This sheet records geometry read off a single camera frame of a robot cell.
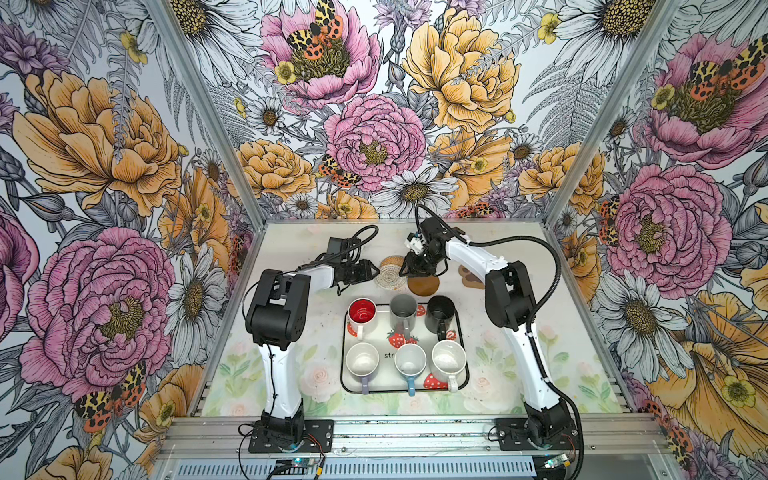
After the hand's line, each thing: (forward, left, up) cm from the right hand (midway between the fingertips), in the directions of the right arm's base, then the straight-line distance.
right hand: (407, 279), depth 100 cm
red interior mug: (-11, +15, 0) cm, 18 cm away
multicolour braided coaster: (+2, +6, -1) cm, 6 cm away
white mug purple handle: (-26, +14, -2) cm, 29 cm away
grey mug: (-13, +2, +1) cm, 13 cm away
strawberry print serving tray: (-25, +7, -4) cm, 27 cm away
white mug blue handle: (-26, 0, -1) cm, 26 cm away
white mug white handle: (-26, -11, -2) cm, 28 cm away
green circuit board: (-49, +29, -5) cm, 57 cm away
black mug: (-13, -9, -1) cm, 16 cm away
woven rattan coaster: (+10, +5, -2) cm, 11 cm away
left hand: (+1, +11, -1) cm, 11 cm away
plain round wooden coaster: (-1, -5, -3) cm, 6 cm away
